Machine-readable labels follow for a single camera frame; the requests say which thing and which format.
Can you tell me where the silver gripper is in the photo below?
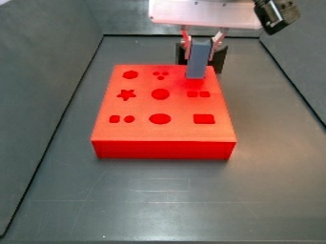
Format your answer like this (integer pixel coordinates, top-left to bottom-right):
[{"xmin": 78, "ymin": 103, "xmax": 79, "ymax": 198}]
[{"xmin": 148, "ymin": 0, "xmax": 261, "ymax": 60}]

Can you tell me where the black curved holder block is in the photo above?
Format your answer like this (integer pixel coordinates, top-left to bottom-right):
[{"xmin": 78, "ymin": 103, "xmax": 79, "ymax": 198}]
[{"xmin": 175, "ymin": 43, "xmax": 229, "ymax": 74}]

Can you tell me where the red shape sorter block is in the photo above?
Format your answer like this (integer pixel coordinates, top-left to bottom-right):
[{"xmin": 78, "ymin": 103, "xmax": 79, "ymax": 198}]
[{"xmin": 91, "ymin": 65, "xmax": 237, "ymax": 159}]

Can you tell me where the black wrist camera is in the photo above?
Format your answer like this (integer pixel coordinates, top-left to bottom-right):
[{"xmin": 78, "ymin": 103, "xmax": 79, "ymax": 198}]
[{"xmin": 253, "ymin": 0, "xmax": 301, "ymax": 35}]

